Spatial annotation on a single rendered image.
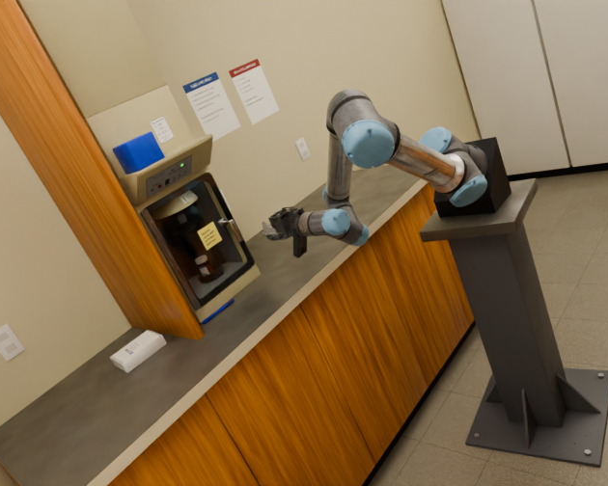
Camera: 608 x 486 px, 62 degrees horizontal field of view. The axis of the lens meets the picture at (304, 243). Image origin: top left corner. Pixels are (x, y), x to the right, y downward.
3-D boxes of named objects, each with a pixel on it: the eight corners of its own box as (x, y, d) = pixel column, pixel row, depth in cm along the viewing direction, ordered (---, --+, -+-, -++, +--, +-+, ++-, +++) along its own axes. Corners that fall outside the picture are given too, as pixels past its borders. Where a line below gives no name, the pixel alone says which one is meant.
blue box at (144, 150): (125, 175, 162) (111, 148, 159) (151, 161, 168) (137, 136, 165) (140, 171, 155) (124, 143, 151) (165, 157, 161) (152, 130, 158)
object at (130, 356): (115, 365, 177) (109, 357, 176) (152, 337, 186) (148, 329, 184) (127, 373, 168) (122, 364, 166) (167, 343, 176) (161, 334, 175)
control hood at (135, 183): (134, 206, 164) (118, 178, 161) (207, 164, 184) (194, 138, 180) (151, 202, 156) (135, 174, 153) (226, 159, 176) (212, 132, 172)
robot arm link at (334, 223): (350, 238, 149) (331, 230, 143) (323, 240, 157) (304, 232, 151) (354, 213, 151) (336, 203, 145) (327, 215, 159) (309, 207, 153)
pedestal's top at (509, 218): (538, 188, 178) (536, 177, 177) (517, 232, 156) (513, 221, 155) (452, 201, 199) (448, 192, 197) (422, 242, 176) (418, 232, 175)
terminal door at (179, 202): (196, 310, 179) (140, 210, 165) (255, 264, 197) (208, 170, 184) (198, 310, 178) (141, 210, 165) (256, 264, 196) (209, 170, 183)
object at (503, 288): (614, 373, 209) (566, 175, 178) (600, 468, 175) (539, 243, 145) (496, 365, 239) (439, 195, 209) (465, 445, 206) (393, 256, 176)
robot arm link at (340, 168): (318, 73, 131) (315, 202, 170) (331, 99, 125) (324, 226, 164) (361, 67, 133) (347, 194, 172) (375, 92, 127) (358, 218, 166)
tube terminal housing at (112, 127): (165, 318, 198) (56, 134, 172) (224, 273, 218) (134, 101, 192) (200, 323, 180) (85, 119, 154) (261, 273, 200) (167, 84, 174)
